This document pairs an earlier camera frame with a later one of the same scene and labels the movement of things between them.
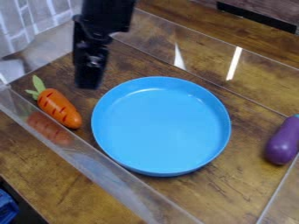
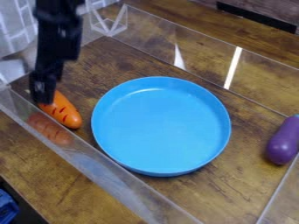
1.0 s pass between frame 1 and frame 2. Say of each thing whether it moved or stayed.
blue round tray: stayed
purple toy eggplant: stayed
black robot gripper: moved
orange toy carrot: stayed
